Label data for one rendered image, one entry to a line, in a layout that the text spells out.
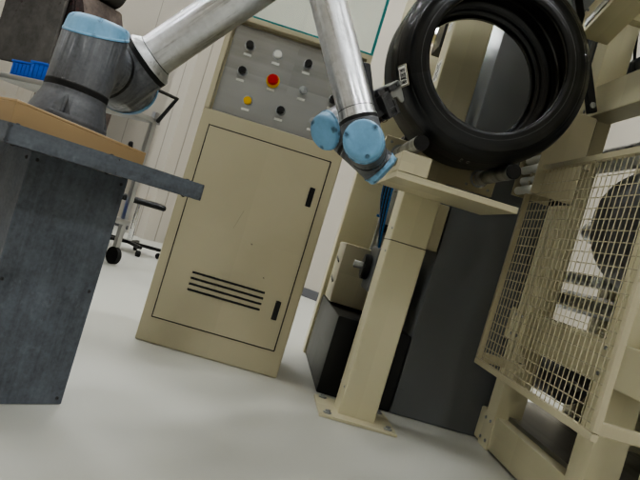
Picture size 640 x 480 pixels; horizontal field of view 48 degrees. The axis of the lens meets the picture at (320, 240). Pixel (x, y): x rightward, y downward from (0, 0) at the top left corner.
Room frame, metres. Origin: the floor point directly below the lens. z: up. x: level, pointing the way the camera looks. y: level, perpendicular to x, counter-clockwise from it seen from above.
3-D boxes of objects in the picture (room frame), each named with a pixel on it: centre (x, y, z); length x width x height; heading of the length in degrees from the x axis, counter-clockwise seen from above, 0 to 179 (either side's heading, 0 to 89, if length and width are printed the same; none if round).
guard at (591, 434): (2.03, -0.67, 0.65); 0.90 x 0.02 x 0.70; 4
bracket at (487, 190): (2.42, -0.31, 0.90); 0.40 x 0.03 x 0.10; 94
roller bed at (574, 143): (2.49, -0.69, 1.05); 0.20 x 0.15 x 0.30; 4
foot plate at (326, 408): (2.49, -0.28, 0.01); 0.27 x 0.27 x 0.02; 4
